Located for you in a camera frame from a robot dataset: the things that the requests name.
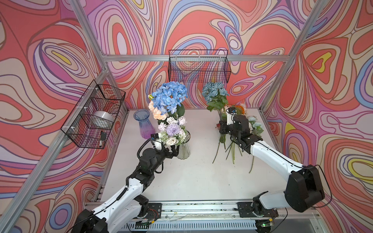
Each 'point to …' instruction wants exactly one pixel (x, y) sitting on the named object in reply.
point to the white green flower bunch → (256, 127)
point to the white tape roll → (104, 116)
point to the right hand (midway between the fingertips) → (220, 124)
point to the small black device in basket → (103, 135)
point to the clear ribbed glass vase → (184, 151)
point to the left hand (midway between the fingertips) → (175, 142)
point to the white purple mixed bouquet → (173, 131)
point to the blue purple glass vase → (146, 129)
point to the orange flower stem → (242, 109)
